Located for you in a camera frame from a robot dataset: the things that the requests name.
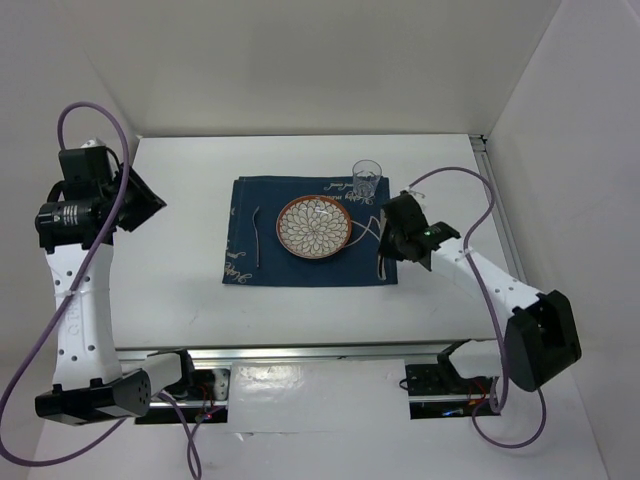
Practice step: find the silver fork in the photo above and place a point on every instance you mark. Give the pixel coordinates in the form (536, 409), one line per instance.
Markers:
(255, 216)

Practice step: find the blue fish placemat cloth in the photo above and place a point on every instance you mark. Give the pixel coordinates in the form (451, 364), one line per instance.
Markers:
(353, 266)

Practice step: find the silver table knife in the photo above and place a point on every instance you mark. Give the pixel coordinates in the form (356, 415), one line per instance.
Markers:
(381, 269)

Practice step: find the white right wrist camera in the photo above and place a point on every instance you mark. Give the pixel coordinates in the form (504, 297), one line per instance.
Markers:
(419, 197)

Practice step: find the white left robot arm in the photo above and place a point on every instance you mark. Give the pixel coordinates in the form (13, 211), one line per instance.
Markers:
(90, 384)

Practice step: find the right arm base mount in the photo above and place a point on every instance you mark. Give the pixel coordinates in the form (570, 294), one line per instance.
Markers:
(434, 393)

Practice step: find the floral ceramic plate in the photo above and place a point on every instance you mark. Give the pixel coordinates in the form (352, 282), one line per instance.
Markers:
(313, 227)

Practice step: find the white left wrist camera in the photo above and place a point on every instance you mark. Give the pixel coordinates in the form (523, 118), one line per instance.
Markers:
(93, 142)

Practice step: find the aluminium rail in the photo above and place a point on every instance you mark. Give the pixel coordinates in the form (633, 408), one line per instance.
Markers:
(205, 355)
(505, 234)

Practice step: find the aluminium right side rail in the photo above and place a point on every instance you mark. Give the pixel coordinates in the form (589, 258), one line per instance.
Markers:
(505, 234)

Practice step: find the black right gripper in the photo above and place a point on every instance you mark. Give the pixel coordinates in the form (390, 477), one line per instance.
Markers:
(385, 248)

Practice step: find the clear plastic cup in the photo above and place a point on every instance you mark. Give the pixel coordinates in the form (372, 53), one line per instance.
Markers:
(366, 174)

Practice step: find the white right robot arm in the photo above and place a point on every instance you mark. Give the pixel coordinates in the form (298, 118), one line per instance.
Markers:
(536, 335)

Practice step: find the aluminium front rail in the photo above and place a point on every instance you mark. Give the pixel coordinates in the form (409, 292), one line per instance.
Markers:
(205, 355)

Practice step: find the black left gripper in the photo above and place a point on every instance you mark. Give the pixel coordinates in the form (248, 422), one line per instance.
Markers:
(148, 201)

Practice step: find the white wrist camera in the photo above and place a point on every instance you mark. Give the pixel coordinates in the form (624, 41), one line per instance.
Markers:
(93, 142)
(419, 197)

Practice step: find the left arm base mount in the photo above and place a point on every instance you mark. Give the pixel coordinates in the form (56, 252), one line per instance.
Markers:
(204, 401)

